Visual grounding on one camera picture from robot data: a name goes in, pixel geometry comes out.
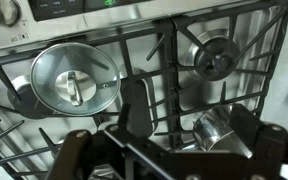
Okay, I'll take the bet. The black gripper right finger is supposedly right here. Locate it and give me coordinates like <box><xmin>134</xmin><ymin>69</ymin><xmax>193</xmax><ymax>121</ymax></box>
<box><xmin>230</xmin><ymin>103</ymin><xmax>288</xmax><ymax>180</ymax></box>

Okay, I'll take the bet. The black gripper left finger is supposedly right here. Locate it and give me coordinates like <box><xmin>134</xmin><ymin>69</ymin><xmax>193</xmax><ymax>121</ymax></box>
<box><xmin>45</xmin><ymin>103</ymin><xmax>172</xmax><ymax>180</ymax></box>

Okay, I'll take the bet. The silver pot with long handle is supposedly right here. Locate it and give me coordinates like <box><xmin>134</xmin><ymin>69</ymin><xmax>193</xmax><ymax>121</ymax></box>
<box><xmin>192</xmin><ymin>103</ymin><xmax>253</xmax><ymax>159</ymax></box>

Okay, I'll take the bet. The glass lid with steel knob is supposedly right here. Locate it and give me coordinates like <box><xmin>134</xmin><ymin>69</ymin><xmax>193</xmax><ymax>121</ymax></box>
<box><xmin>29</xmin><ymin>42</ymin><xmax>122</xmax><ymax>118</ymax></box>

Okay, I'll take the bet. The round gas burner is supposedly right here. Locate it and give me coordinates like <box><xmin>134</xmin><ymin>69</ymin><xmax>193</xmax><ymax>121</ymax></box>
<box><xmin>6</xmin><ymin>74</ymin><xmax>53</xmax><ymax>120</ymax></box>
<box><xmin>183</xmin><ymin>29</ymin><xmax>242</xmax><ymax>82</ymax></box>

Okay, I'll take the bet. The narrow black stove grate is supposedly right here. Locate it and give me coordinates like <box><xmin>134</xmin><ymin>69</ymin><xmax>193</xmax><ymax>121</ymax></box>
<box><xmin>98</xmin><ymin>18</ymin><xmax>177</xmax><ymax>151</ymax></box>

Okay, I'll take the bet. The stainless steel gas range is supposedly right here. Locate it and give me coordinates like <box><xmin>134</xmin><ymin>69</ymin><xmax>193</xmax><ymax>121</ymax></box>
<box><xmin>0</xmin><ymin>0</ymin><xmax>288</xmax><ymax>180</ymax></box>

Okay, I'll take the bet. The black oven control display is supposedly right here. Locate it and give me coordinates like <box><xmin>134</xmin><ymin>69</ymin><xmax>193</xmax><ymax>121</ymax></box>
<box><xmin>28</xmin><ymin>0</ymin><xmax>152</xmax><ymax>23</ymax></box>

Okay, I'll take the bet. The silver range knob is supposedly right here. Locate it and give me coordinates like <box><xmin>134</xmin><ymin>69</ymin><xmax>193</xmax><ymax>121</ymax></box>
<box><xmin>0</xmin><ymin>0</ymin><xmax>22</xmax><ymax>28</ymax></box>

